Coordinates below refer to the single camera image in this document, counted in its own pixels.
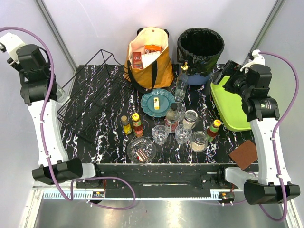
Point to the glass jar rear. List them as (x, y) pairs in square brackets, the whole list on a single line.
[(190, 119)]

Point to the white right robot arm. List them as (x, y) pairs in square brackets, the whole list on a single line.
[(273, 184)]

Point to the clear glass tumbler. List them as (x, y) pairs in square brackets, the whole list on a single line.
[(181, 109), (160, 134), (182, 133)]

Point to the red snack box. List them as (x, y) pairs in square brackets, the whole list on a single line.
[(137, 60)]

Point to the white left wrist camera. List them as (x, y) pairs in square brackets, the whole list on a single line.
[(10, 43)]

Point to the clear glass tumbler middle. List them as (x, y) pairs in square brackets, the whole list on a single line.
[(182, 133)]

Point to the clear glass bowl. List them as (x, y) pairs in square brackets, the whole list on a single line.
[(143, 143)]

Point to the lime green plastic tub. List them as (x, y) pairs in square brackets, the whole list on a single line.
[(229, 107)]

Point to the black wire dish rack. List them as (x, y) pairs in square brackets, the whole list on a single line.
[(99, 93)]

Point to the brown scouring pad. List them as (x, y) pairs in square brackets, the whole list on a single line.
[(244, 155)]

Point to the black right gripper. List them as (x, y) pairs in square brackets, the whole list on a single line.
[(228, 71)]

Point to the glass jar front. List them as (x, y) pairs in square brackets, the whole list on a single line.
[(198, 141)]

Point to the clear glass tumbler rear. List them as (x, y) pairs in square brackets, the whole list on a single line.
[(181, 109)]

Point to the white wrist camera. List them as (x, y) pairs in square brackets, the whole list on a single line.
[(256, 59), (10, 43)]

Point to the yellow cake slice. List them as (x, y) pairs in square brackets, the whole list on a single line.
[(156, 103)]

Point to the small yellow seasoning bottle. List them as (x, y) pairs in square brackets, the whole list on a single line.
[(126, 125)]

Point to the glass jar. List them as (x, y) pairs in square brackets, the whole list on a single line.
[(190, 119), (198, 141)]

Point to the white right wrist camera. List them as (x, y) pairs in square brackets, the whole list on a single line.
[(256, 59)]

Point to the chocolate cake slice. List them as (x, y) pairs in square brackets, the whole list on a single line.
[(141, 156)]

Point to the orange snack box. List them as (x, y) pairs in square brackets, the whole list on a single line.
[(152, 48)]

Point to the red sauce bottle yellow cap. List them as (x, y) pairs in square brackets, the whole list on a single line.
[(137, 125)]

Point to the white paper package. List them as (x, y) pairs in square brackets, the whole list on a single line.
[(149, 58)]

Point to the clear glass tumbler left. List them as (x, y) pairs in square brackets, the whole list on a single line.
[(160, 134)]

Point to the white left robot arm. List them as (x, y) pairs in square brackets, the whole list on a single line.
[(40, 93)]

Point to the clear oil bottle gold spout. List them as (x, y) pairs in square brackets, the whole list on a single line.
[(60, 93)]

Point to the teal ceramic plate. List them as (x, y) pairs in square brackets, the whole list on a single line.
[(165, 97)]

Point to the clear bottle black cap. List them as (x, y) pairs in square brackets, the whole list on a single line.
[(172, 118)]

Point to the trash bin with black liner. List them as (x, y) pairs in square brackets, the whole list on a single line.
[(201, 48)]

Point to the orange canvas tote bag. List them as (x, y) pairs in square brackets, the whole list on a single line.
[(158, 73)]

